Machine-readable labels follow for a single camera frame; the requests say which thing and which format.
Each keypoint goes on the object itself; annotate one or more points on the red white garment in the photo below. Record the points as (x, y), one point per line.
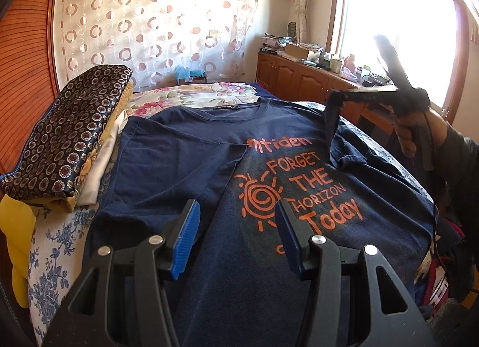
(438, 281)

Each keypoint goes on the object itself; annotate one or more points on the cardboard box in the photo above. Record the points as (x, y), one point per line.
(295, 50)

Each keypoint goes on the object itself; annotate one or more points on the bright yellow cloth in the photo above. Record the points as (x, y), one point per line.
(17, 227)

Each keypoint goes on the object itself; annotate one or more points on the pile of papers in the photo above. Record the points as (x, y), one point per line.
(273, 43)

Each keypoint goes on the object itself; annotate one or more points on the dark woven fan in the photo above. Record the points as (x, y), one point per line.
(292, 29)

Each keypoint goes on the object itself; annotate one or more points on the circle patterned sheer curtain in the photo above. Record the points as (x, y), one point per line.
(149, 25)

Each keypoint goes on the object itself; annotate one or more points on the navy blanket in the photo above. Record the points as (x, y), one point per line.
(265, 91)

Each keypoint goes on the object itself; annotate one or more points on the person's right hand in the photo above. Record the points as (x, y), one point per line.
(407, 135)

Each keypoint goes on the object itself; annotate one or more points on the dark patterned folded cloth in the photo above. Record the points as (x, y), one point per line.
(67, 133)

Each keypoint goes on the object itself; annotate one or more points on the blue topped box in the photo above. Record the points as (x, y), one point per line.
(191, 73)

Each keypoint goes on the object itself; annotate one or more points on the pink object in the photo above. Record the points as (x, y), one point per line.
(350, 65)

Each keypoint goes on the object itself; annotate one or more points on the navy printed t-shirt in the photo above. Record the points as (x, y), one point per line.
(209, 152)

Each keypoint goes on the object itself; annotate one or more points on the white folded cloth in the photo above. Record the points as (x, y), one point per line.
(98, 176)

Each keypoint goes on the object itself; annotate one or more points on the wooden cabinet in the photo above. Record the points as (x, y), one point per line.
(299, 77)

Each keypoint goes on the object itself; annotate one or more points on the wooden slatted wardrobe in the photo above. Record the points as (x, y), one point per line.
(26, 70)

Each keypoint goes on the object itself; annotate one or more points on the blue floral quilt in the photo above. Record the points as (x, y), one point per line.
(56, 257)

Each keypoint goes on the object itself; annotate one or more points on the pink floral fleece blanket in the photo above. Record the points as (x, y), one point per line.
(194, 95)

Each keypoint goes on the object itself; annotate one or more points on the window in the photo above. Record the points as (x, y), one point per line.
(393, 14)

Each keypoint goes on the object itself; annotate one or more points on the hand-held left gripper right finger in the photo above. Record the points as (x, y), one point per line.
(288, 236)

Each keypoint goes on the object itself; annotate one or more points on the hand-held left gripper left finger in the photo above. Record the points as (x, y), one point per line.
(185, 236)

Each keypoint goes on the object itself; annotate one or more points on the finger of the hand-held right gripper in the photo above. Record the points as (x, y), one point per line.
(363, 90)
(361, 99)

